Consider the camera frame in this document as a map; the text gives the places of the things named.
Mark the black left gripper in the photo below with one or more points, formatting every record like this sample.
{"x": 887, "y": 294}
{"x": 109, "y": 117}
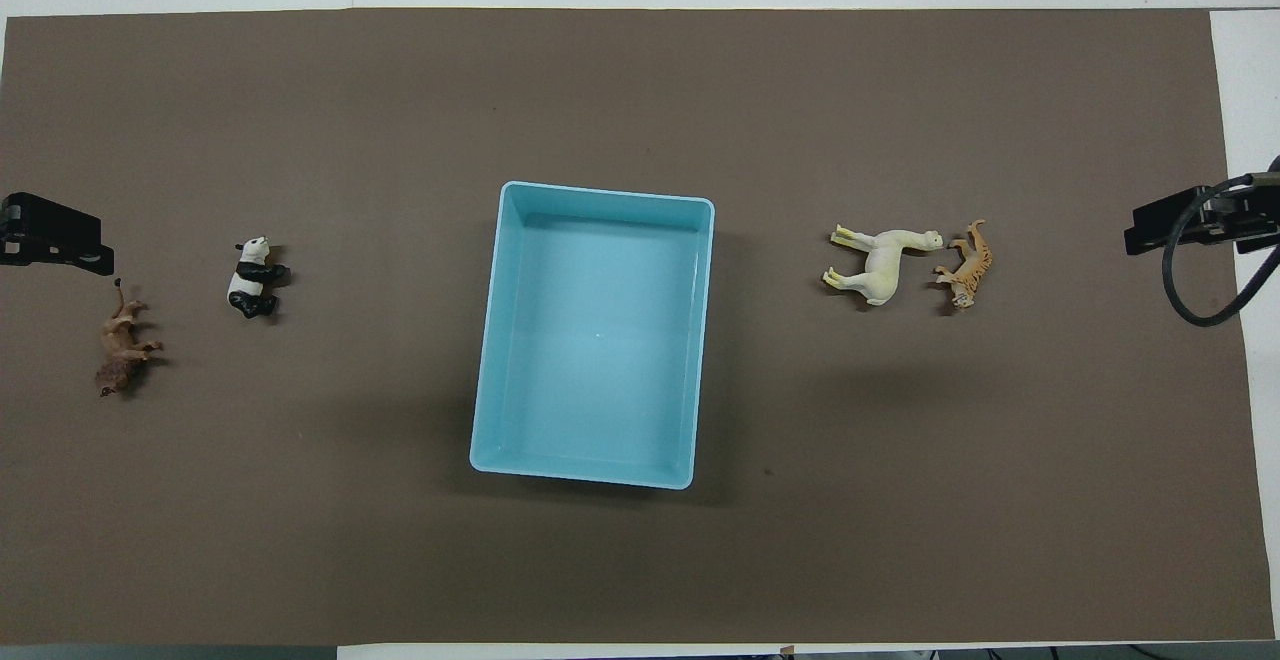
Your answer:
{"x": 9, "y": 240}

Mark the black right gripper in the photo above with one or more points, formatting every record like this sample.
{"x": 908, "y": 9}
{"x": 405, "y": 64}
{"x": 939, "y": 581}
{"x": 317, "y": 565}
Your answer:
{"x": 1255, "y": 215}

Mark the brown lion toy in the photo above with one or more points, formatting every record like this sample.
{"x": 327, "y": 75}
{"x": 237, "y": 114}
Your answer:
{"x": 120, "y": 340}

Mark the black and white panda toy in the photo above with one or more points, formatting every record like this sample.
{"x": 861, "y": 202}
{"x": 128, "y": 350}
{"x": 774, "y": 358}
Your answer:
{"x": 250, "y": 278}

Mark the orange tiger toy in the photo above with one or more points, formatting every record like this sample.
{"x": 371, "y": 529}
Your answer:
{"x": 970, "y": 265}

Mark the cream llama toy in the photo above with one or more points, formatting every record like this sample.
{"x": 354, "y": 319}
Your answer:
{"x": 885, "y": 265}

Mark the light blue storage box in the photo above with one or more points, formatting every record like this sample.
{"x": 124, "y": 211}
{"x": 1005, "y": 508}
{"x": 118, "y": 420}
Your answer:
{"x": 595, "y": 340}

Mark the brown table mat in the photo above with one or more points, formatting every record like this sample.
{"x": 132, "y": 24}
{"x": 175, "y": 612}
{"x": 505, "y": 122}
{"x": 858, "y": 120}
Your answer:
{"x": 300, "y": 140}

